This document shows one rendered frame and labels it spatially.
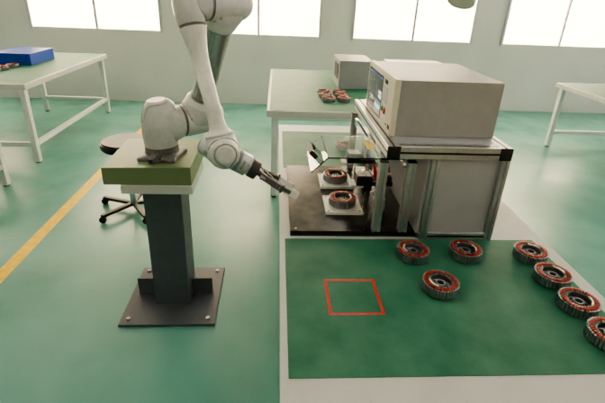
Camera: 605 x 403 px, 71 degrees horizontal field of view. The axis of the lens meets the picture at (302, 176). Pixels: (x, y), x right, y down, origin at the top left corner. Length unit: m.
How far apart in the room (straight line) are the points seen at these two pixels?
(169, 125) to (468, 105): 1.26
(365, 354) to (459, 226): 0.72
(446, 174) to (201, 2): 1.07
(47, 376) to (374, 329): 1.55
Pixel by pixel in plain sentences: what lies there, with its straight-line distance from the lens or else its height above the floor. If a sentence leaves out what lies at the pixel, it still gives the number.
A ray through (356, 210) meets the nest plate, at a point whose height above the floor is 0.78.
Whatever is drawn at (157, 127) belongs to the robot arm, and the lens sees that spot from 2.00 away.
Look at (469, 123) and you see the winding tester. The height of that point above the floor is 1.17.
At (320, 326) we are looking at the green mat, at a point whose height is 0.75.
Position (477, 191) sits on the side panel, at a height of 0.95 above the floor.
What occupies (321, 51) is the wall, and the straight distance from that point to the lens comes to 6.34.
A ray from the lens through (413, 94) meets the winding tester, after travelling 1.54.
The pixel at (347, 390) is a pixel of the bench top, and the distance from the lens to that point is 1.09.
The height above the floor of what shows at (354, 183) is 0.88.
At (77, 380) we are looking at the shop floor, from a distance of 2.25.
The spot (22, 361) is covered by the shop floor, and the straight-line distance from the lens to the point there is 2.43.
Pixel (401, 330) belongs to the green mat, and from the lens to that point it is 1.25.
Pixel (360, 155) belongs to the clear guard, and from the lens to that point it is 1.49.
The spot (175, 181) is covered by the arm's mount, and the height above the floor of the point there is 0.77.
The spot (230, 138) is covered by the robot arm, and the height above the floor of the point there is 1.11.
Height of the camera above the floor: 1.58
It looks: 24 degrees down
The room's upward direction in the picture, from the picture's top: 3 degrees clockwise
